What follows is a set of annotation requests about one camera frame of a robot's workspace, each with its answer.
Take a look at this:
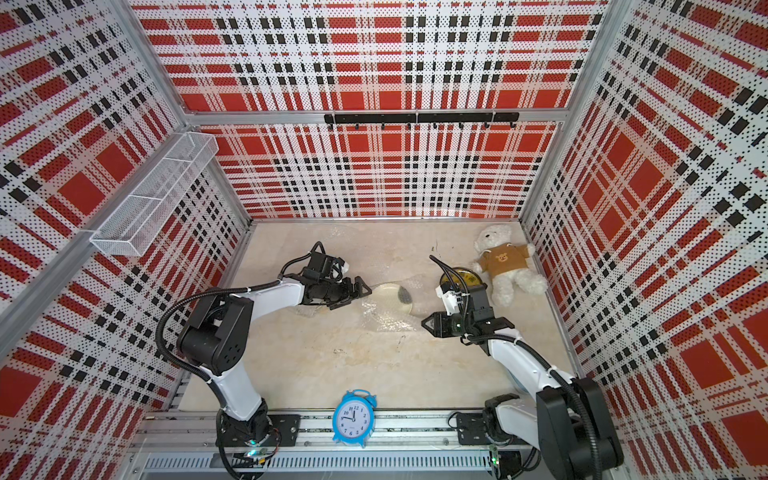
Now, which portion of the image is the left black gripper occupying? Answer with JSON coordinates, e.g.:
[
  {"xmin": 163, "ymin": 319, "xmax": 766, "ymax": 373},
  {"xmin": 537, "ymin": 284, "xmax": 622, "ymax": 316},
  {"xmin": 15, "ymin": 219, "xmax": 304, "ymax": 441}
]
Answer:
[{"xmin": 320, "ymin": 276, "xmax": 372, "ymax": 309}]

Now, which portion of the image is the bubble wrap sheet of cream plate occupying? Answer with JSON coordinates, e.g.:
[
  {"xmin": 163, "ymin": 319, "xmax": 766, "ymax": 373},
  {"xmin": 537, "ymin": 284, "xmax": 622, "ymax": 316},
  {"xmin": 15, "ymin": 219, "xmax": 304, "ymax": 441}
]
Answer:
[{"xmin": 359, "ymin": 274, "xmax": 443, "ymax": 332}]

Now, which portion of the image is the yellow patterned plate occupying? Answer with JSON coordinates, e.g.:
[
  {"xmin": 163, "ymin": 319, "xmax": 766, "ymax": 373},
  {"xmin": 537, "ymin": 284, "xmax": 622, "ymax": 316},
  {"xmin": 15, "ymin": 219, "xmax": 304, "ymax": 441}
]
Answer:
[{"xmin": 439, "ymin": 267, "xmax": 483, "ymax": 288}]

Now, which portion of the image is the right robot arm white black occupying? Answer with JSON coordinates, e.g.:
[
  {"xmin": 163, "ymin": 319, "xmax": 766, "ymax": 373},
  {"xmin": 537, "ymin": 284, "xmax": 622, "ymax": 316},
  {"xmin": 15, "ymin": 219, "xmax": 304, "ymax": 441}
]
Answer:
[{"xmin": 421, "ymin": 283, "xmax": 624, "ymax": 479}]

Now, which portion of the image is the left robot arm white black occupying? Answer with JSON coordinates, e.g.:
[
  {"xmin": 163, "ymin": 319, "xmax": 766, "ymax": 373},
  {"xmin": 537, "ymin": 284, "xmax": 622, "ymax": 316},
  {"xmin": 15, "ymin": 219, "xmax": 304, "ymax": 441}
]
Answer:
[{"xmin": 154, "ymin": 242, "xmax": 373, "ymax": 446}]

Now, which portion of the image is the white teddy bear brown shirt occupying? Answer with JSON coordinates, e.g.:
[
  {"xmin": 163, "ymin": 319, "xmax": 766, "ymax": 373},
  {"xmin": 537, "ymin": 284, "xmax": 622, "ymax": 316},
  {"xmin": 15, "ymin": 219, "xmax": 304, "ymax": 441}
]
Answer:
[{"xmin": 470, "ymin": 224, "xmax": 548, "ymax": 307}]

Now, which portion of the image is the blue alarm clock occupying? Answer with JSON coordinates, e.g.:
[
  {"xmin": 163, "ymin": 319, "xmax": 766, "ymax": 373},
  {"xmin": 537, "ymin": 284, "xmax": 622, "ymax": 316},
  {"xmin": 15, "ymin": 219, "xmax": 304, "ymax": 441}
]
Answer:
[{"xmin": 332, "ymin": 389, "xmax": 378, "ymax": 448}]

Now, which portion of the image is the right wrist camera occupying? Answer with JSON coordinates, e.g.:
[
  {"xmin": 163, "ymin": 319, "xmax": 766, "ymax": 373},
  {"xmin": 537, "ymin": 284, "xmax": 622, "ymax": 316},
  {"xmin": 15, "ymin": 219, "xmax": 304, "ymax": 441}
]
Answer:
[{"xmin": 435, "ymin": 284, "xmax": 465, "ymax": 315}]

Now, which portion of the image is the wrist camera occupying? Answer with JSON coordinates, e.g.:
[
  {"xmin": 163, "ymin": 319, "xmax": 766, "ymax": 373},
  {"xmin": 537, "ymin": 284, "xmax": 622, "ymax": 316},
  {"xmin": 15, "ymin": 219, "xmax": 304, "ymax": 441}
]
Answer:
[
  {"xmin": 435, "ymin": 284, "xmax": 465, "ymax": 315},
  {"xmin": 304, "ymin": 252, "xmax": 349, "ymax": 283}
]

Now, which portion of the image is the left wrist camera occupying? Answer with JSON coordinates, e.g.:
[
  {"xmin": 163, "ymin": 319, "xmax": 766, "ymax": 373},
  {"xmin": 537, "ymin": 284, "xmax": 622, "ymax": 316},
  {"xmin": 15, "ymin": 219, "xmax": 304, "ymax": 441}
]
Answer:
[{"xmin": 304, "ymin": 252, "xmax": 349, "ymax": 283}]

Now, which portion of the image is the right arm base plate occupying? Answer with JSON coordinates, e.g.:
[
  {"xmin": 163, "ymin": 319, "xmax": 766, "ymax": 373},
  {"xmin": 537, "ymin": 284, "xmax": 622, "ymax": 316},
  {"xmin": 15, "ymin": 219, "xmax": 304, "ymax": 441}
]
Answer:
[{"xmin": 455, "ymin": 411, "xmax": 540, "ymax": 446}]

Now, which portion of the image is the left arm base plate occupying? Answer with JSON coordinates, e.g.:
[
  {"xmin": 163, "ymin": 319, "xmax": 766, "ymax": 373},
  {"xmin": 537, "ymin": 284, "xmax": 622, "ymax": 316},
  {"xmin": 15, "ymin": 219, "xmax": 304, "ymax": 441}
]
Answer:
[{"xmin": 216, "ymin": 411, "xmax": 301, "ymax": 448}]

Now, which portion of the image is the black hook rail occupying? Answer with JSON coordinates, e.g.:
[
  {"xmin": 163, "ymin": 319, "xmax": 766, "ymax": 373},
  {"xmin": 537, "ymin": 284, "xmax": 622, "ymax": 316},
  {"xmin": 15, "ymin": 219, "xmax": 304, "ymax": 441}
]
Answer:
[{"xmin": 324, "ymin": 112, "xmax": 520, "ymax": 128}]

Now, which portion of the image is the white wire mesh basket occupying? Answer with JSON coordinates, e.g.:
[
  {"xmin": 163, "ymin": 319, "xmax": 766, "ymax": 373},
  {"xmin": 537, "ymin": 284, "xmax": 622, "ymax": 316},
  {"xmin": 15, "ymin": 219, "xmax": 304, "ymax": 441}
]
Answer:
[{"xmin": 90, "ymin": 132, "xmax": 218, "ymax": 257}]

